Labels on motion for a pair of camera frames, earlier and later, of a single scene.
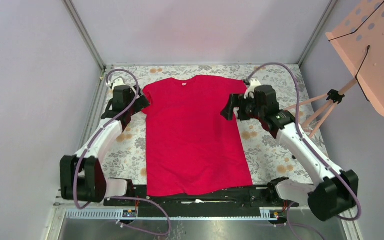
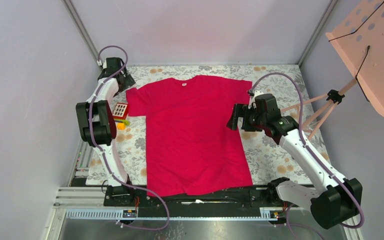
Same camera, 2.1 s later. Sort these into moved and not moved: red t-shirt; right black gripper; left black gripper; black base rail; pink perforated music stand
Moved: left black gripper; right black gripper
Not moved: pink perforated music stand; black base rail; red t-shirt
